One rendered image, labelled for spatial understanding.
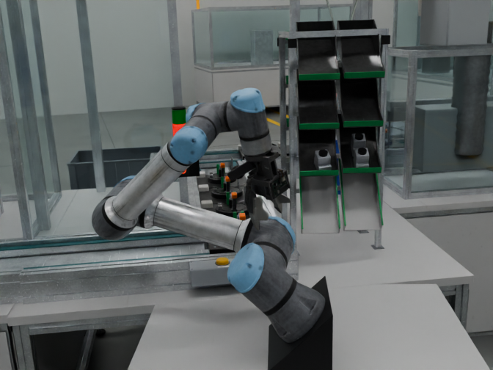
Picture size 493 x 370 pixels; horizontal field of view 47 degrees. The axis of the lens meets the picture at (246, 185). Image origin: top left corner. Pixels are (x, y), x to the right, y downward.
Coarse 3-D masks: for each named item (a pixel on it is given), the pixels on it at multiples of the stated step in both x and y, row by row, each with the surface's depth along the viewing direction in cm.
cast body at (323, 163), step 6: (318, 150) 191; (324, 150) 189; (318, 156) 188; (324, 156) 188; (330, 156) 188; (318, 162) 189; (324, 162) 189; (318, 168) 189; (324, 168) 189; (330, 168) 190
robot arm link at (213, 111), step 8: (200, 104) 137; (208, 104) 136; (216, 104) 135; (224, 104) 134; (192, 112) 136; (200, 112) 132; (208, 112) 132; (216, 112) 134; (224, 112) 133; (216, 120) 132; (224, 120) 133; (216, 128) 131; (224, 128) 135; (216, 136) 133
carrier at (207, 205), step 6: (228, 192) 227; (228, 198) 227; (204, 204) 231; (210, 204) 231; (216, 204) 235; (222, 204) 228; (228, 204) 228; (240, 204) 228; (210, 210) 228; (216, 210) 222; (222, 210) 222; (228, 210) 221; (234, 210) 219; (240, 210) 221; (246, 210) 221; (228, 216) 218; (246, 216) 220
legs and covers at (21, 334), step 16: (448, 288) 189; (464, 288) 190; (464, 304) 192; (80, 320) 175; (96, 320) 176; (112, 320) 177; (128, 320) 178; (144, 320) 178; (464, 320) 193; (16, 336) 173; (32, 336) 177; (48, 336) 218; (64, 336) 244; (80, 336) 280; (16, 352) 176; (32, 352) 176; (48, 352) 216; (64, 352) 242; (32, 368) 177; (48, 368) 214; (64, 368) 240; (80, 368) 263
